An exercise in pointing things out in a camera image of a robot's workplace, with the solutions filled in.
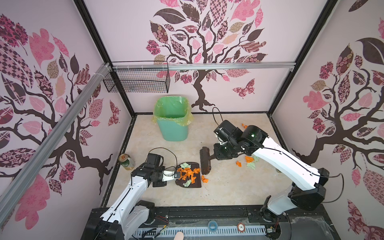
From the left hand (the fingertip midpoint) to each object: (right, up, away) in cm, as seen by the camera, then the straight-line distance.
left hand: (163, 175), depth 83 cm
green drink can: (-21, +8, 0) cm, 23 cm away
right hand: (+27, +15, -16) cm, 35 cm away
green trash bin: (+2, +25, +15) cm, 29 cm away
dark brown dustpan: (+14, -1, -2) cm, 15 cm away
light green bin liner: (+4, +41, +18) cm, 45 cm away
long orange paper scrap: (+13, +2, 0) cm, 13 cm away
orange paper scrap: (+23, -3, 0) cm, 24 cm away
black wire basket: (-29, +67, +38) cm, 82 cm away
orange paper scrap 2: (+46, +5, +8) cm, 47 cm away
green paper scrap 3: (+53, +5, +7) cm, 54 cm away
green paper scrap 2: (+14, -3, -3) cm, 15 cm away
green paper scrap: (+12, +5, +4) cm, 13 cm away
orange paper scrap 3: (+56, +28, +27) cm, 68 cm away
